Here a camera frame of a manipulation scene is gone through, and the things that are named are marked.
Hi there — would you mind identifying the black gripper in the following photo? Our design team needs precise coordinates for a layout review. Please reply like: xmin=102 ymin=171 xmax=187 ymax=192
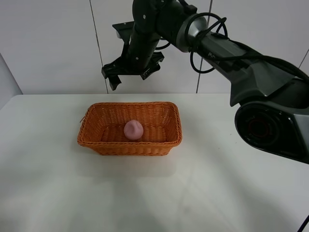
xmin=102 ymin=31 xmax=164 ymax=90

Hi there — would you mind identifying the pink peach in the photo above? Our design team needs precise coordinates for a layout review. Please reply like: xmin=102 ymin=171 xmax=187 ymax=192
xmin=124 ymin=120 xmax=144 ymax=140

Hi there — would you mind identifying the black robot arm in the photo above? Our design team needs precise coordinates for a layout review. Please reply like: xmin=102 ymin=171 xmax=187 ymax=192
xmin=101 ymin=0 xmax=309 ymax=163

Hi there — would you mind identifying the orange woven plastic basket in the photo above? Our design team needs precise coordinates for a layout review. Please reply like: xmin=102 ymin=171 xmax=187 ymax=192
xmin=77 ymin=101 xmax=182 ymax=156

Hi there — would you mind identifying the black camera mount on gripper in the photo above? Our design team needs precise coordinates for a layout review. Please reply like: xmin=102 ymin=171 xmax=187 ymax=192
xmin=112 ymin=21 xmax=134 ymax=43

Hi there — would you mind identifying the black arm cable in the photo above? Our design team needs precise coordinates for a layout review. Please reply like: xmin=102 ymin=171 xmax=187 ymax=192
xmin=189 ymin=12 xmax=309 ymax=80

